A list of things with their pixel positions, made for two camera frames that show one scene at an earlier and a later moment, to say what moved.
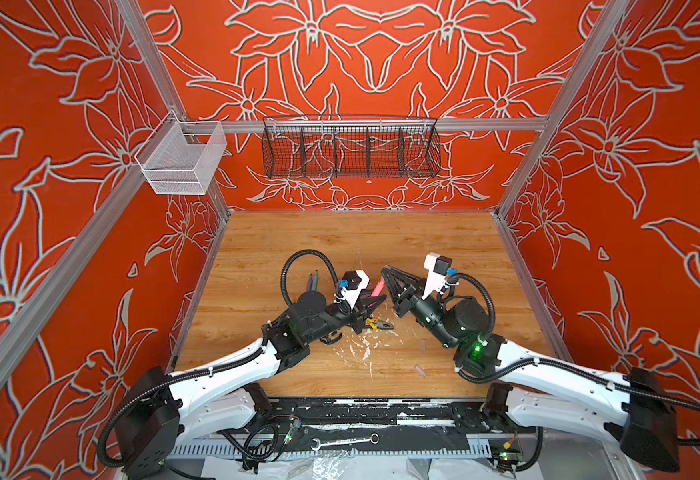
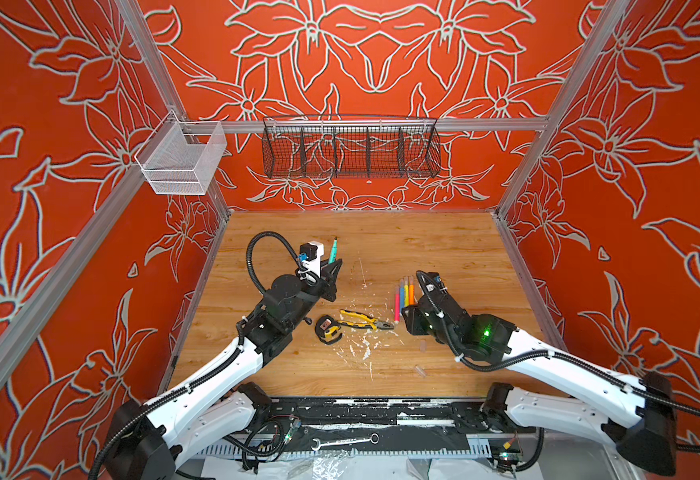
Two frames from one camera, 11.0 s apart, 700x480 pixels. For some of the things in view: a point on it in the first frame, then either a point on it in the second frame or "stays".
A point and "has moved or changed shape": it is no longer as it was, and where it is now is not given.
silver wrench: x=374 y=439 stays
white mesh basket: x=187 y=159 stays
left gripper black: x=357 y=317 to x=326 y=281
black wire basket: x=350 y=146 stays
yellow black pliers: x=375 y=323 stays
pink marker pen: x=378 y=288 has moved or changed shape
